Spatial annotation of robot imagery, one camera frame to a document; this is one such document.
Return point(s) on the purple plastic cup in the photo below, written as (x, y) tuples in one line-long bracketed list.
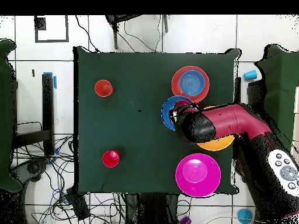
[(185, 221)]

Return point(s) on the small ringed blue bowl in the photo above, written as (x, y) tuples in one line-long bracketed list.
[(191, 81)]

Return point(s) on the magenta plastic cup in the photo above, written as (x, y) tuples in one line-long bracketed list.
[(182, 102)]

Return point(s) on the white box stack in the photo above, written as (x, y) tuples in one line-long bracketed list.
[(296, 116)]

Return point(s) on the orange-red plastic bowl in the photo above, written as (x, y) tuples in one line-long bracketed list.
[(175, 81)]

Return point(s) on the black power strip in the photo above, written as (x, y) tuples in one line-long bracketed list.
[(78, 205)]

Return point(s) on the dark green tablecloth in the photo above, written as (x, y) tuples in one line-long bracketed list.
[(140, 65)]

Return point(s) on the red plastic cup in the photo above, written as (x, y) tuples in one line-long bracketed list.
[(108, 161)]

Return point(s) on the large smooth blue bowl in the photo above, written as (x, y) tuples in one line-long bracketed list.
[(166, 114)]

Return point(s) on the orange plastic cup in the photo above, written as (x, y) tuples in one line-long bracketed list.
[(100, 86)]

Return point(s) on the blue plastic cup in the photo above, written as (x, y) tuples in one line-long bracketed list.
[(250, 75), (244, 215)]

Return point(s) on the large yellow-orange plastic bowl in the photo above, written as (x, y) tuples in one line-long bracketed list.
[(217, 144)]

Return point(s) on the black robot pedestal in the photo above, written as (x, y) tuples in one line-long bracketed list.
[(151, 207)]

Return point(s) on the large pink plastic bowl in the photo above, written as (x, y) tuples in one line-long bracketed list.
[(198, 175)]

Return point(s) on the green cloth side table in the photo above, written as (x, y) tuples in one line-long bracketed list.
[(5, 116), (280, 70)]

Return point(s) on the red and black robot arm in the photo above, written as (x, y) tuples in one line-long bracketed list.
[(233, 121)]

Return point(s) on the black camera tripod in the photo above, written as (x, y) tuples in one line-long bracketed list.
[(115, 35)]

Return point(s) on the black table frame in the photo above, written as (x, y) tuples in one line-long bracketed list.
[(254, 93), (48, 105)]

